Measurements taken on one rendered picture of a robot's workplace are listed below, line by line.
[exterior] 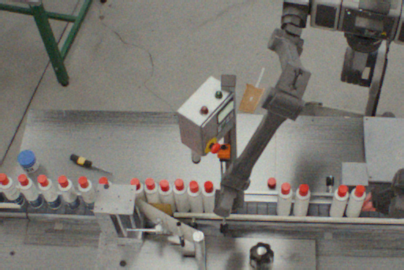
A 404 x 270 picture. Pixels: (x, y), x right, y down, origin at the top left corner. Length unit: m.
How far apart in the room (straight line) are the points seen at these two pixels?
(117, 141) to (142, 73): 1.28
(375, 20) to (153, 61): 2.03
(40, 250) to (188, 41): 1.93
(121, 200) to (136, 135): 0.55
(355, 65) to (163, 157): 0.84
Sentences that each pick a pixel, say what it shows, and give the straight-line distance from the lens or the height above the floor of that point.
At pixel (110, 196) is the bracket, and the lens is 2.37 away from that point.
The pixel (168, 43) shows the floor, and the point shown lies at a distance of 4.19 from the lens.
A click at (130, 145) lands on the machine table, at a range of 2.83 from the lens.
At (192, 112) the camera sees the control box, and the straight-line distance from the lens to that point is 2.10.
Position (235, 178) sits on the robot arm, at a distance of 2.20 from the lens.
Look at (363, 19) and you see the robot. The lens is 2.35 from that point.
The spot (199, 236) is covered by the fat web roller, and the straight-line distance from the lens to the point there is 2.35.
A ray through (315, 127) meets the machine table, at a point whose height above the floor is 0.83.
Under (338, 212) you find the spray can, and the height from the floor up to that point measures 0.94.
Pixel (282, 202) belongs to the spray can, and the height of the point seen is 1.01.
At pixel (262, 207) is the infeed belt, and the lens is 2.60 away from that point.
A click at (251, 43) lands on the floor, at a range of 4.16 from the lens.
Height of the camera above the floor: 3.22
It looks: 60 degrees down
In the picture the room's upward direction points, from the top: straight up
